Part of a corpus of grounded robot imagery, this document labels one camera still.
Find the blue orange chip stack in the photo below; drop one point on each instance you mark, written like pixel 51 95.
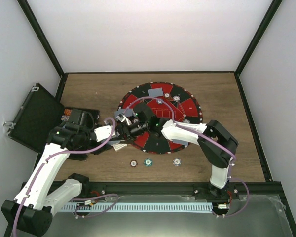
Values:
pixel 177 162

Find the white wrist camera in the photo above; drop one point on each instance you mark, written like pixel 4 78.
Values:
pixel 103 132
pixel 123 119

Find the teal chip stack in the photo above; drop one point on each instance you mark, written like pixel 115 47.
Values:
pixel 148 162

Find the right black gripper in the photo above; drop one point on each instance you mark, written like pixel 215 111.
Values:
pixel 124 130

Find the brown 100 chip stack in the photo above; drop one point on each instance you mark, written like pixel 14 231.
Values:
pixel 133 163

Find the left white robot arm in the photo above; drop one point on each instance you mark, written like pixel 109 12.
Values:
pixel 34 207

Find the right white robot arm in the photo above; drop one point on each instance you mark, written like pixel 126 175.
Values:
pixel 217 144

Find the perforated light blue rail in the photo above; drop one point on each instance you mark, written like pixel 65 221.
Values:
pixel 183 207

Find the blue white chip seat seven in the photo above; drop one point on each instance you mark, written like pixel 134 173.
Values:
pixel 176 98

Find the black front mounting rail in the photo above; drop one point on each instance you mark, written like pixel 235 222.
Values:
pixel 201 190

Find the round red black poker mat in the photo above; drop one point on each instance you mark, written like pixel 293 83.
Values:
pixel 187 108

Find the black poker chip case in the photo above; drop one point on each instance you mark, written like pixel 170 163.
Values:
pixel 38 115

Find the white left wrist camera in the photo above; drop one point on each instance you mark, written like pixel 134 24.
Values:
pixel 103 132

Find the blue playing card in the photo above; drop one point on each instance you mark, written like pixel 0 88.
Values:
pixel 123 112
pixel 156 92

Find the chips in case top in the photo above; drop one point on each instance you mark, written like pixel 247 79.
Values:
pixel 66 115

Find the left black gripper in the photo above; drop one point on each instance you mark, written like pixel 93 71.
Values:
pixel 105 147

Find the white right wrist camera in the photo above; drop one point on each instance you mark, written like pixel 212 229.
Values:
pixel 123 119

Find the blue card seat ten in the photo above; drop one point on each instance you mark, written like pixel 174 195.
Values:
pixel 181 142

